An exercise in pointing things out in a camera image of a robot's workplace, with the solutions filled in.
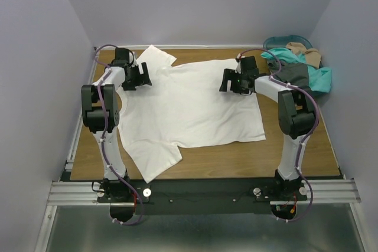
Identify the white t shirt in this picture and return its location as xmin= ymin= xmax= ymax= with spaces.
xmin=118 ymin=46 xmax=265 ymax=182

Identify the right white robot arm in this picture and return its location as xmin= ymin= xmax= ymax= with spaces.
xmin=219 ymin=56 xmax=320 ymax=195

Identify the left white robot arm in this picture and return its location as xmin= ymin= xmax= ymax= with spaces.
xmin=81 ymin=44 xmax=152 ymax=188

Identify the dark grey t shirt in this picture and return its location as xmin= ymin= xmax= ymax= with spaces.
xmin=273 ymin=60 xmax=309 ymax=87

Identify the teal plastic basket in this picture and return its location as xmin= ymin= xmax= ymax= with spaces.
xmin=263 ymin=34 xmax=325 ymax=98

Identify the tan t shirt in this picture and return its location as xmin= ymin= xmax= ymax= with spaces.
xmin=286 ymin=42 xmax=321 ymax=69

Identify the teal t shirt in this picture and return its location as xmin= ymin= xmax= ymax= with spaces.
xmin=261 ymin=47 xmax=332 ymax=94

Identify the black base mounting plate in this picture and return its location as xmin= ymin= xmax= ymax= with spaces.
xmin=93 ymin=178 xmax=309 ymax=221

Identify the aluminium front frame rail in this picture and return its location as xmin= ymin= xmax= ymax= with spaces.
xmin=47 ymin=179 xmax=361 ymax=207

